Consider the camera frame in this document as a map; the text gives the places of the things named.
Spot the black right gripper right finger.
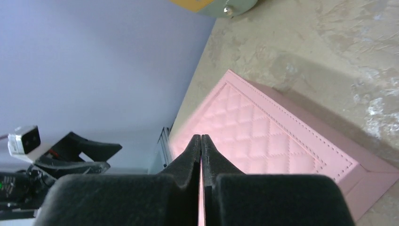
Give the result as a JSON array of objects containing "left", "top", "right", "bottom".
[{"left": 201, "top": 135, "right": 354, "bottom": 226}]

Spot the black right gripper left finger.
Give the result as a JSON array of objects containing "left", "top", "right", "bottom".
[{"left": 35, "top": 135, "right": 201, "bottom": 226}]

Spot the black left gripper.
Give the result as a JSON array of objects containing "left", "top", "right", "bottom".
[{"left": 0, "top": 132, "right": 122, "bottom": 212}]

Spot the pink jewelry box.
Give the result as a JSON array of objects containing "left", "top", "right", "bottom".
[{"left": 170, "top": 70, "right": 399, "bottom": 220}]

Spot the round pastel drawer organizer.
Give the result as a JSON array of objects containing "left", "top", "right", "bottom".
[{"left": 170, "top": 0, "right": 258, "bottom": 18}]

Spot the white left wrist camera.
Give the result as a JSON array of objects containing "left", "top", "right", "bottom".
[{"left": 8, "top": 125, "right": 52, "bottom": 163}]

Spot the aluminium frame rail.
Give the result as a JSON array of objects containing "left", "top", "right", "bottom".
[{"left": 148, "top": 127, "right": 172, "bottom": 174}]

